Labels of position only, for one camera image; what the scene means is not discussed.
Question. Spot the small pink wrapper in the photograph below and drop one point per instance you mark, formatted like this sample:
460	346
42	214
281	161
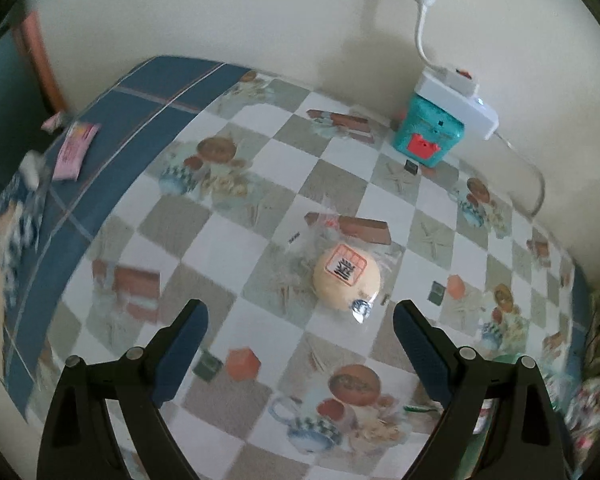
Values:
55	122

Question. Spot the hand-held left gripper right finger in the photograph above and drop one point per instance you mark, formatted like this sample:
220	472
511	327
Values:
422	355

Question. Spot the pink snack packet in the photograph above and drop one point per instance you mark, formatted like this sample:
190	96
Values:
75	152

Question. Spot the checkered blue-bordered tablecloth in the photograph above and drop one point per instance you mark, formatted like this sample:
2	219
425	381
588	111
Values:
330	175

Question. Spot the teal toy box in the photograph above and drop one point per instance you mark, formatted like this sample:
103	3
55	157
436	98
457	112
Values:
430	125

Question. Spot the white power strip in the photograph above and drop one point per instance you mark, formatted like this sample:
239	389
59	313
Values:
475	110

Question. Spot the wooden framed teal chair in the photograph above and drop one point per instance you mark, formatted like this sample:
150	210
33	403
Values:
5	90

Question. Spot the white crumpled wrapper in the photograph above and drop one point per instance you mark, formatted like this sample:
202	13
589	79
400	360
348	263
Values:
32	167

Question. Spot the round bun clear wrapper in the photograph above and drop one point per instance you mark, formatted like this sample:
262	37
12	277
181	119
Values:
347	272

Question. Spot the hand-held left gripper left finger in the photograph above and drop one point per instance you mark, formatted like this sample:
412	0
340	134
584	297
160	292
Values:
180	355

